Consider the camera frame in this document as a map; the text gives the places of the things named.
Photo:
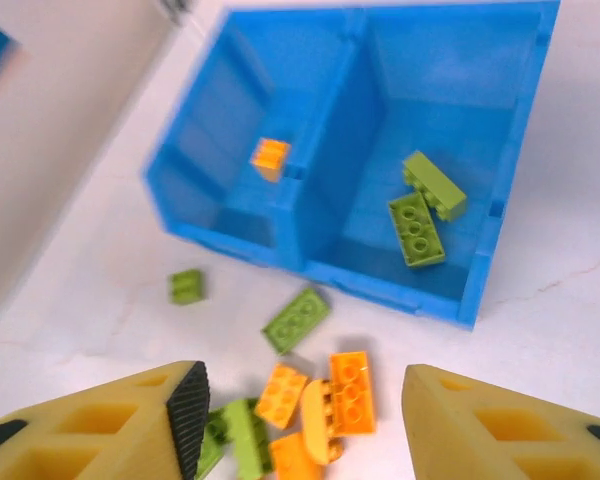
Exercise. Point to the small green lego brick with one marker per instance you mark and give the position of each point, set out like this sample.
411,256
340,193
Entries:
186,286

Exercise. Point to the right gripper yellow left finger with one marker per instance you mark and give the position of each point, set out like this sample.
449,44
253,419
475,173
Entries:
95,435

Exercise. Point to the blue two-compartment bin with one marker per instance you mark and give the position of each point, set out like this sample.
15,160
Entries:
340,125

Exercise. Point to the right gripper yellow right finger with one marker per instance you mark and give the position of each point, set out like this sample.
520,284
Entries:
505,435

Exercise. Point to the orange curved lego piece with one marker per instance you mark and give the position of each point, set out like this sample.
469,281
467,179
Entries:
312,425

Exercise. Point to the orange lego brick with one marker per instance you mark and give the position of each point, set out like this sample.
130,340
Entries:
281,395
270,157
290,460
352,392

